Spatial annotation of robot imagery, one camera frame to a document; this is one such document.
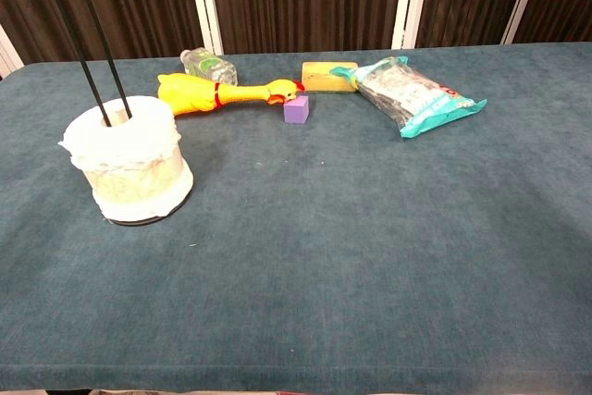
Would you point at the clear plastic water bottle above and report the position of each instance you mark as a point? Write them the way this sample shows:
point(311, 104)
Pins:
point(210, 66)

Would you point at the purple foam cube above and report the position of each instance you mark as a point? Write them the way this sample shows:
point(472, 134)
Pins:
point(296, 110)

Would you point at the teal snack package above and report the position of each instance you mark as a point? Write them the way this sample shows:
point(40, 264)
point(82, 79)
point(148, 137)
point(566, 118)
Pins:
point(407, 94)

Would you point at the black wire towel holder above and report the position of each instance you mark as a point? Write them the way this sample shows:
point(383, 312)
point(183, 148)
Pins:
point(74, 29)

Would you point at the blue table cloth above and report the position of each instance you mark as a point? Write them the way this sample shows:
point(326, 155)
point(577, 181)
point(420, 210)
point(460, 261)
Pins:
point(324, 251)

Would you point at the yellow rubber chicken toy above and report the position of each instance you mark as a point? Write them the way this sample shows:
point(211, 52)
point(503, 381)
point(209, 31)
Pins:
point(194, 92)

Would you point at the yellow sponge block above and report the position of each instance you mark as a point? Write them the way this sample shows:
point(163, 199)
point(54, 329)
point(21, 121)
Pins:
point(324, 78)

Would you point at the white paper towel roll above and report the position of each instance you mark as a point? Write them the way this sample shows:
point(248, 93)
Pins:
point(134, 168)

